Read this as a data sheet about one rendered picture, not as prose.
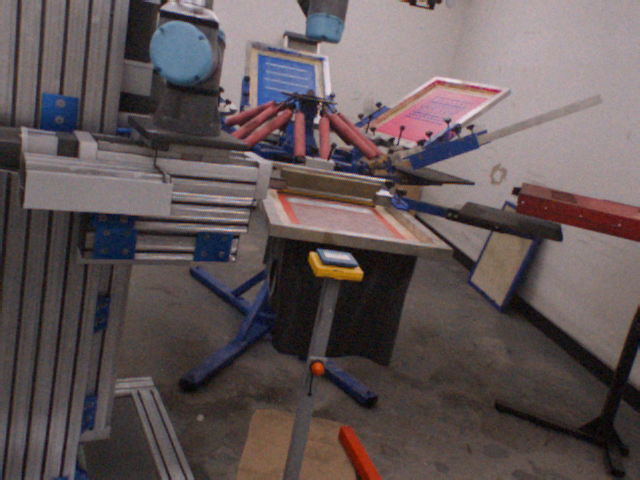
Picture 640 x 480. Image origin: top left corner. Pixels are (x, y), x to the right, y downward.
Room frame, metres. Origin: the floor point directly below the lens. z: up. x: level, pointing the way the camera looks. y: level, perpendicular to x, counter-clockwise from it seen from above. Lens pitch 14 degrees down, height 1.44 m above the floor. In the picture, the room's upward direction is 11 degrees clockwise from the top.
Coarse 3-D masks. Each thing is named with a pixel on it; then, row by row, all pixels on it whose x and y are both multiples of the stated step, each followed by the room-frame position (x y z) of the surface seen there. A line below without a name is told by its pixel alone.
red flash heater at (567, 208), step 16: (528, 192) 2.72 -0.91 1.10; (544, 192) 2.83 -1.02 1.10; (560, 192) 2.95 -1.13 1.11; (528, 208) 2.65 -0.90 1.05; (544, 208) 2.62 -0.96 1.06; (560, 208) 2.61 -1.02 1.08; (576, 208) 2.59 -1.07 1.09; (592, 208) 2.60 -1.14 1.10; (608, 208) 2.70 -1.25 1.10; (624, 208) 2.81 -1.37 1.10; (576, 224) 2.58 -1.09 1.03; (592, 224) 2.57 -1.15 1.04; (608, 224) 2.55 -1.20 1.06; (624, 224) 2.53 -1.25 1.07
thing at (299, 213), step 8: (280, 200) 2.24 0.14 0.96; (320, 200) 2.39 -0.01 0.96; (288, 208) 2.14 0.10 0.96; (296, 208) 2.16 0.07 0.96; (304, 208) 2.19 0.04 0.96; (312, 208) 2.21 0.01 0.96; (320, 208) 2.24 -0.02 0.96; (328, 208) 2.27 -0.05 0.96; (296, 216) 2.04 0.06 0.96; (304, 216) 2.06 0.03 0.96; (312, 216) 2.09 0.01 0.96; (320, 216) 2.11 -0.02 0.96; (328, 216) 2.13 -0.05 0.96; (336, 216) 2.16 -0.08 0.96; (304, 224) 1.95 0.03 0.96; (312, 224) 1.97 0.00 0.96; (320, 224) 1.99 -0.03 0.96; (328, 224) 2.01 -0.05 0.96; (336, 224) 2.04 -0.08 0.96
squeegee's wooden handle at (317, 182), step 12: (288, 180) 2.33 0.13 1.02; (300, 180) 2.34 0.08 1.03; (312, 180) 2.35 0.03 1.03; (324, 180) 2.36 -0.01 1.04; (336, 180) 2.37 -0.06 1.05; (348, 180) 2.39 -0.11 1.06; (324, 192) 2.37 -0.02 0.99; (336, 192) 2.38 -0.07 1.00; (348, 192) 2.39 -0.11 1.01; (360, 192) 2.40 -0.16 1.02; (372, 192) 2.41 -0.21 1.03
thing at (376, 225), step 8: (368, 208) 2.42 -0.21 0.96; (344, 216) 2.19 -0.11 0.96; (352, 216) 2.21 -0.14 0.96; (360, 216) 2.24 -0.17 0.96; (368, 216) 2.27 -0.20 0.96; (376, 216) 2.30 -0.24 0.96; (344, 224) 2.06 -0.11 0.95; (352, 224) 2.08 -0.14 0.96; (360, 224) 2.11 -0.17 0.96; (368, 224) 2.13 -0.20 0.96; (376, 224) 2.16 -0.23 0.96; (384, 224) 2.19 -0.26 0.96; (360, 232) 1.99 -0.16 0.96; (368, 232) 2.01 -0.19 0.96; (376, 232) 2.04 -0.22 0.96; (384, 232) 2.06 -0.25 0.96; (392, 232) 2.08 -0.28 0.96
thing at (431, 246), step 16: (272, 208) 1.94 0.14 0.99; (384, 208) 2.48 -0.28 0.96; (272, 224) 1.74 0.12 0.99; (288, 224) 1.77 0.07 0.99; (416, 224) 2.13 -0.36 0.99; (304, 240) 1.76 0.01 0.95; (320, 240) 1.77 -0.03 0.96; (336, 240) 1.78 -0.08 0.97; (352, 240) 1.79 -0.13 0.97; (368, 240) 1.80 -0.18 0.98; (384, 240) 1.81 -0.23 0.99; (400, 240) 1.85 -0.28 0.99; (432, 240) 1.94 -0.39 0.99; (432, 256) 1.85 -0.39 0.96; (448, 256) 1.86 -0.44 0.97
